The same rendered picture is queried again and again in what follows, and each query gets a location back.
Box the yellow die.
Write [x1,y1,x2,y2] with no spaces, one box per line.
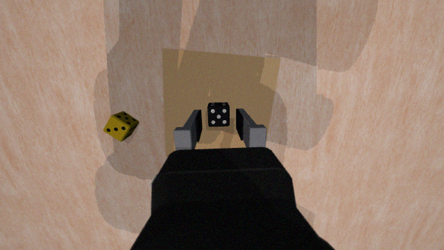
[103,111,139,142]

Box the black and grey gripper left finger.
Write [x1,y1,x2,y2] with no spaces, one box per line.
[173,110,203,151]

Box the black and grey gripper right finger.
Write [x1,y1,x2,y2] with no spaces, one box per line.
[236,108,267,147]

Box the tan translucent mat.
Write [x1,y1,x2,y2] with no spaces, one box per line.
[162,48,280,157]

